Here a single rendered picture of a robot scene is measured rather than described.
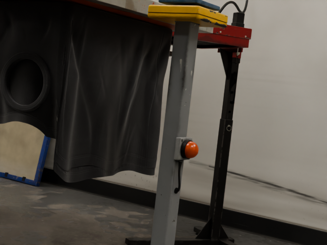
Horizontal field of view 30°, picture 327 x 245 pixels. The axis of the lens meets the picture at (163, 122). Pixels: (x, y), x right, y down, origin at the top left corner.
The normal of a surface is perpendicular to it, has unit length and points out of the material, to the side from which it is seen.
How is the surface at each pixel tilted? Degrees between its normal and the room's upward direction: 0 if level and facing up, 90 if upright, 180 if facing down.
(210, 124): 90
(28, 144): 79
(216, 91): 90
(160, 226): 90
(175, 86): 90
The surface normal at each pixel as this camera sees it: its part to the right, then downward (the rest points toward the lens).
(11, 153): -0.52, -0.22
